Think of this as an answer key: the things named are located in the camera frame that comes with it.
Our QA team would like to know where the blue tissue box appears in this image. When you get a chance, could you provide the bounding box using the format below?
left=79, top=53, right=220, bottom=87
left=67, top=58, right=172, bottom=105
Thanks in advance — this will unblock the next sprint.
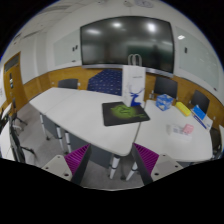
left=156, top=94, right=173, bottom=111

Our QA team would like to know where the black office chair left edge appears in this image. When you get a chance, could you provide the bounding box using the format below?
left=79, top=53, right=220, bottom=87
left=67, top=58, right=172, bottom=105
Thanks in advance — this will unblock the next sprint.
left=0, top=104, right=34, bottom=163

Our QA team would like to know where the black chair far right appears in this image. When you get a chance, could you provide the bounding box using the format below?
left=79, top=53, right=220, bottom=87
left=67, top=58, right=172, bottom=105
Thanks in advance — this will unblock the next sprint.
left=190, top=90, right=210, bottom=113

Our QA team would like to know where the blue white box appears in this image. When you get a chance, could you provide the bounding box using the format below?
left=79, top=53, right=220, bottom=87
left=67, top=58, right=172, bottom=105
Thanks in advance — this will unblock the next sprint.
left=191, top=105, right=213, bottom=131

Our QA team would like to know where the white table left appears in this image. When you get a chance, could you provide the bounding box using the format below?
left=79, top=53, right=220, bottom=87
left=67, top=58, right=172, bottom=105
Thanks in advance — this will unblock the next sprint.
left=30, top=88, right=139, bottom=178

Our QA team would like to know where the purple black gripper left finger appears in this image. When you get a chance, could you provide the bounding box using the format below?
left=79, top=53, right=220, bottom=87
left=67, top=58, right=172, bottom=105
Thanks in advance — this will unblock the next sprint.
left=42, top=144, right=91, bottom=185

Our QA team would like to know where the wooden door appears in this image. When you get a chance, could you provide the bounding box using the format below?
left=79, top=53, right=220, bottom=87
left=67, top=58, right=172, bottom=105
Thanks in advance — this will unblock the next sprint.
left=3, top=53, right=28, bottom=110

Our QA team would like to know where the white table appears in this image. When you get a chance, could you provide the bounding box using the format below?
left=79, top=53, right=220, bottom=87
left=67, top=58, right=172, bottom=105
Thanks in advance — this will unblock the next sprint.
left=30, top=88, right=139, bottom=178
left=126, top=98, right=214, bottom=181

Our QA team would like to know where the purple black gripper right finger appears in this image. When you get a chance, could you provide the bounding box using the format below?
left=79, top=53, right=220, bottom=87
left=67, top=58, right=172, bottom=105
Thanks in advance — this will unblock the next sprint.
left=132, top=143, right=182, bottom=185

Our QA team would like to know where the pink white small package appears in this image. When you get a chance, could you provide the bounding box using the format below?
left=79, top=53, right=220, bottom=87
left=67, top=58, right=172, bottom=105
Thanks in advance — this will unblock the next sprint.
left=167, top=124, right=194, bottom=136

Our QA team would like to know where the right whiteboard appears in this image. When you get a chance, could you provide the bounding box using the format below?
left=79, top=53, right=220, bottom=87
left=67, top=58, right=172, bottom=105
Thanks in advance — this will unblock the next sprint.
left=176, top=28, right=219, bottom=90

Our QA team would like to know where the whiteboard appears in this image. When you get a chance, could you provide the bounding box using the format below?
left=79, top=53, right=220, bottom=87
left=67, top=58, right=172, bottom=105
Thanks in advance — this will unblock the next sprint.
left=53, top=30, right=81, bottom=66
left=176, top=28, right=219, bottom=90

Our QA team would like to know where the white paper bag blue deer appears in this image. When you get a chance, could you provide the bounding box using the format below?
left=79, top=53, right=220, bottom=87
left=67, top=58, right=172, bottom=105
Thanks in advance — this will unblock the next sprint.
left=122, top=54, right=146, bottom=106

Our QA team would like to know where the black chair far left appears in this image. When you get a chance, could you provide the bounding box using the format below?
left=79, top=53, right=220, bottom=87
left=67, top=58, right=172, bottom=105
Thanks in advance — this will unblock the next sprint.
left=58, top=79, right=78, bottom=89

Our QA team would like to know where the large black wall screen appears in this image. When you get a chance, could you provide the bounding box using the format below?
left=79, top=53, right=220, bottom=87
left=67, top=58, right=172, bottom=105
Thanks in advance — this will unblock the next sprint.
left=80, top=16, right=174, bottom=73

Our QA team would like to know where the left whiteboard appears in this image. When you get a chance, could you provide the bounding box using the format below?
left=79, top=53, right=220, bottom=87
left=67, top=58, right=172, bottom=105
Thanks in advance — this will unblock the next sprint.
left=53, top=30, right=81, bottom=66

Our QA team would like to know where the yellow box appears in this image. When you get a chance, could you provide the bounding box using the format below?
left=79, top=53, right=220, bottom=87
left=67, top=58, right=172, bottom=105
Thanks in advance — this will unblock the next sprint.
left=176, top=102, right=191, bottom=116

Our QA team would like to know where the black chair behind table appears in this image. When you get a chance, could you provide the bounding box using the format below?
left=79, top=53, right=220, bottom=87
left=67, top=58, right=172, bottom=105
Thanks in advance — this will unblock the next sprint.
left=154, top=77, right=178, bottom=99

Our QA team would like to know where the white table right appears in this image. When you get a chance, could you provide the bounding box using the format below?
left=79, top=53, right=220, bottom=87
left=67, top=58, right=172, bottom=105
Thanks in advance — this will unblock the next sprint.
left=126, top=98, right=214, bottom=181

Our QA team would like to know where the black green mouse pad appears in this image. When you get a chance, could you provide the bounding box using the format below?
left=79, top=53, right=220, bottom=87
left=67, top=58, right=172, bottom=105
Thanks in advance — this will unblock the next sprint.
left=102, top=102, right=150, bottom=126

